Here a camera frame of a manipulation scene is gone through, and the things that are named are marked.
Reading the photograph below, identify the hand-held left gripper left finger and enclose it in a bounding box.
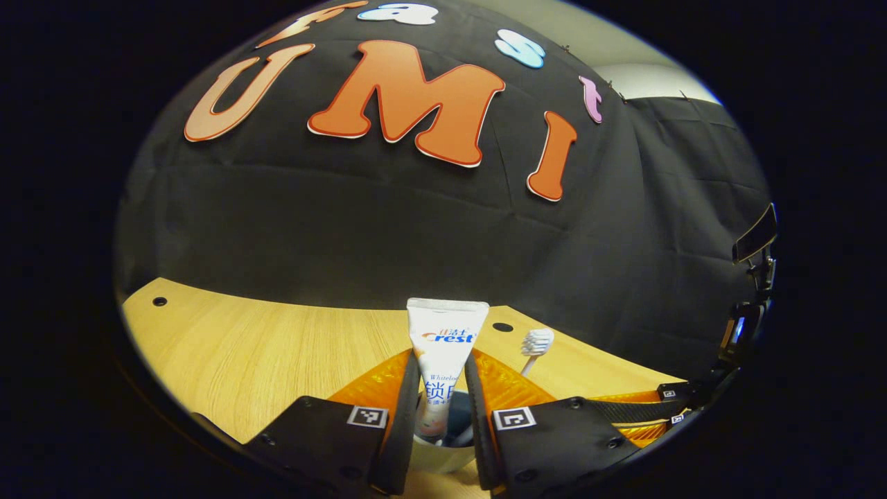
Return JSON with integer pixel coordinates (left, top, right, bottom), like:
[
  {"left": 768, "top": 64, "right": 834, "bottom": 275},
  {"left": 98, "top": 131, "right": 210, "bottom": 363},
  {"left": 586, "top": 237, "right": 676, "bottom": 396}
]
[{"left": 243, "top": 349, "right": 422, "bottom": 496}]

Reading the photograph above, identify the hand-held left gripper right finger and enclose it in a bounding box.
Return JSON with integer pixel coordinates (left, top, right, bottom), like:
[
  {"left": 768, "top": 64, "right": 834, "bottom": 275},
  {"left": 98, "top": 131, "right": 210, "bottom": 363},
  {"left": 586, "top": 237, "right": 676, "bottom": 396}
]
[{"left": 463, "top": 349, "right": 642, "bottom": 496}]

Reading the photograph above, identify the pale blue cup wooden handle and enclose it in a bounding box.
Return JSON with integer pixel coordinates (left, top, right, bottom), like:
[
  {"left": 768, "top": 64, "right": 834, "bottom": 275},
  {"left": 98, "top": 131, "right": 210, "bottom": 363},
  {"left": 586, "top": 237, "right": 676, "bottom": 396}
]
[{"left": 412, "top": 389, "right": 479, "bottom": 475}]

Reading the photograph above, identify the white toothpaste tube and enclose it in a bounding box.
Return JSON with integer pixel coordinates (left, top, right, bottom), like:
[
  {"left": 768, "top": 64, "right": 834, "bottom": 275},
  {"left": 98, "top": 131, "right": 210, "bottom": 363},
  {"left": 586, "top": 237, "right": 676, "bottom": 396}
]
[{"left": 406, "top": 297, "right": 490, "bottom": 444}]

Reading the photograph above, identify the white toothbrush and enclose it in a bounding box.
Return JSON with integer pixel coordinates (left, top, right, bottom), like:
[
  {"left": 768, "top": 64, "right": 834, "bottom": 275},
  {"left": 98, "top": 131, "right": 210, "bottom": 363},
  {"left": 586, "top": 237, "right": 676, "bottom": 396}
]
[{"left": 520, "top": 328, "right": 555, "bottom": 378}]

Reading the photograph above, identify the wooden desktop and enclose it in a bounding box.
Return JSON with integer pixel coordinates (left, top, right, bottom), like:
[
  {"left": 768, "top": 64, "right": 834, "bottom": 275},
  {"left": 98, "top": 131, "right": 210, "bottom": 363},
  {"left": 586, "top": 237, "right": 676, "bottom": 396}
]
[{"left": 121, "top": 277, "right": 687, "bottom": 499}]

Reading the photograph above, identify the black backdrop cloth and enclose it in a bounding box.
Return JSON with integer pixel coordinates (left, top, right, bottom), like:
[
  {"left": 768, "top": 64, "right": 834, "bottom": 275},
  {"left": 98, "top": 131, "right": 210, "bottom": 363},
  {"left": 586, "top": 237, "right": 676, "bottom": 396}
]
[{"left": 114, "top": 0, "right": 773, "bottom": 382}]

